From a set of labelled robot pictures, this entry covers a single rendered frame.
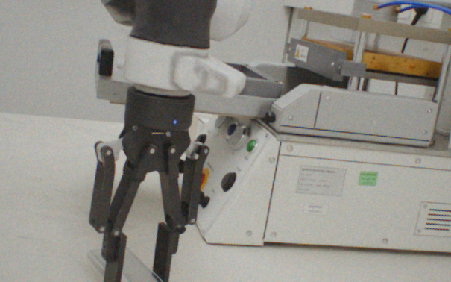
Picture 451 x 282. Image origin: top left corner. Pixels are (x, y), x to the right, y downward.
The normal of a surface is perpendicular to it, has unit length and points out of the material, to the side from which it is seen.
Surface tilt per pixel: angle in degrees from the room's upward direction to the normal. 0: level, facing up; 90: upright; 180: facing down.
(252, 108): 90
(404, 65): 90
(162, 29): 77
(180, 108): 90
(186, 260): 0
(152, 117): 90
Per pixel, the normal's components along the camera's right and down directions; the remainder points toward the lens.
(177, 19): 0.18, 0.48
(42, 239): 0.15, -0.96
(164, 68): 0.04, 0.25
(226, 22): 0.23, 0.71
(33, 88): 0.27, 0.25
